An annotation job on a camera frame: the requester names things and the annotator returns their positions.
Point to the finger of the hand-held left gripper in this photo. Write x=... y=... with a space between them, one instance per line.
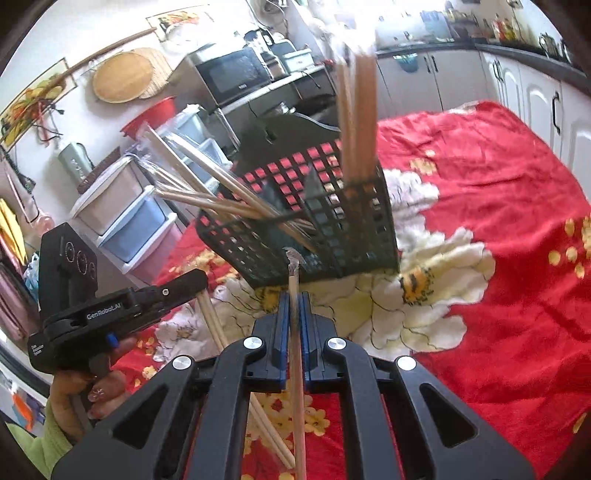
x=175 y=290

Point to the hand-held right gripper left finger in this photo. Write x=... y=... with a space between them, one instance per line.
x=281 y=323

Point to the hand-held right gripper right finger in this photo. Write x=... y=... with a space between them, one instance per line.
x=305 y=332

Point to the chopsticks pair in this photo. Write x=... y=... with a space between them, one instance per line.
x=343 y=115
x=297 y=415
x=355 y=115

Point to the bunch of chopsticks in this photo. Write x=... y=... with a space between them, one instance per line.
x=207 y=184

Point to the dark green utensil basket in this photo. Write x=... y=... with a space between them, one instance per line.
x=351 y=230

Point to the person's left forearm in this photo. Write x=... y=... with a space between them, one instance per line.
x=37 y=454

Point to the person's left hand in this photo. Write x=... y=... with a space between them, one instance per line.
x=78 y=406

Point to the beige blue pink drawer tower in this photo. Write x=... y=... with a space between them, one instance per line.
x=124 y=221

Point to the yellow cloth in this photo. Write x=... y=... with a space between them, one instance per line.
x=11 y=230

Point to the brown wicker basket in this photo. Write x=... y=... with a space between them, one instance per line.
x=99 y=170

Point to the green thermos bottle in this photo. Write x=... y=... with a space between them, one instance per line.
x=75 y=161

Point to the grey blue drawer tower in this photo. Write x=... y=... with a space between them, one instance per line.
x=194 y=129

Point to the red plastic basin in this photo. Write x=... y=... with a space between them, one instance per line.
x=152 y=117

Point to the red floral blanket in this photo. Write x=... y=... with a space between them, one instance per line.
x=485 y=207

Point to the black microwave oven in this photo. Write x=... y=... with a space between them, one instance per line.
x=233 y=74

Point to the metal rack table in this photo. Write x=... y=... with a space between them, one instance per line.
x=286 y=83

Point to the long wooden rolling pin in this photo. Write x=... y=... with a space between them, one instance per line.
x=111 y=50

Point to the black blender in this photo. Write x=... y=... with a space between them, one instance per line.
x=268 y=50

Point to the light blue storage box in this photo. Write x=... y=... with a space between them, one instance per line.
x=298 y=60

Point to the blue hanging pouch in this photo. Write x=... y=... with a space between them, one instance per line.
x=406 y=63

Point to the white kitchen base cabinets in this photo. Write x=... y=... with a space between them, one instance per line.
x=526 y=92

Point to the blue knife holder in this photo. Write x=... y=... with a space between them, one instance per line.
x=436 y=25

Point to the black kitchen countertop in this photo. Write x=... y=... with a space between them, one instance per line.
x=508 y=53

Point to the steel kettle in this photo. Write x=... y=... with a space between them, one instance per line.
x=548 y=44

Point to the large fruit wall poster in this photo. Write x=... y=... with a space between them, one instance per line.
x=37 y=101

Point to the small fruit wall poster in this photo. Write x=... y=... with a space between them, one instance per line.
x=178 y=23

